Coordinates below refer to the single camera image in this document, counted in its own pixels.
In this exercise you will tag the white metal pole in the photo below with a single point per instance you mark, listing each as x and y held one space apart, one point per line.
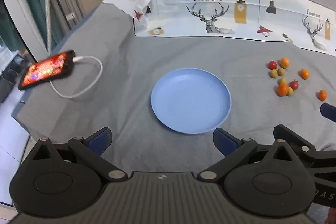
47 16

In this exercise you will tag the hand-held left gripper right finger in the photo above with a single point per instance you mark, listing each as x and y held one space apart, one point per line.
225 142

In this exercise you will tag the yellow-green round fruit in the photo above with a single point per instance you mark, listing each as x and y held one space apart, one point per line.
289 91
273 73
281 71
282 80

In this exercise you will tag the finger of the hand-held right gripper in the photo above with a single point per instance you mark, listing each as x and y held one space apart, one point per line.
296 141
329 111

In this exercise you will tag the red cherry tomato with stem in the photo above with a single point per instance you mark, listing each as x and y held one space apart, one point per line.
294 85

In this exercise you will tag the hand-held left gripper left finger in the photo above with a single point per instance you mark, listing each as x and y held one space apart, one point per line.
101 141

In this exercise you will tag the black smartphone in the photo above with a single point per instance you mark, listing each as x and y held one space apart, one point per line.
44 70

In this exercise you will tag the blue plate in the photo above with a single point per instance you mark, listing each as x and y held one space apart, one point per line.
191 100

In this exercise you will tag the small orange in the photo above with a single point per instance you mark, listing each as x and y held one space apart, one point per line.
322 95
282 89
304 74
284 62

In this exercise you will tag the deer printed cloth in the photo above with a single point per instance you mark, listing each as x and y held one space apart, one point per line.
178 16

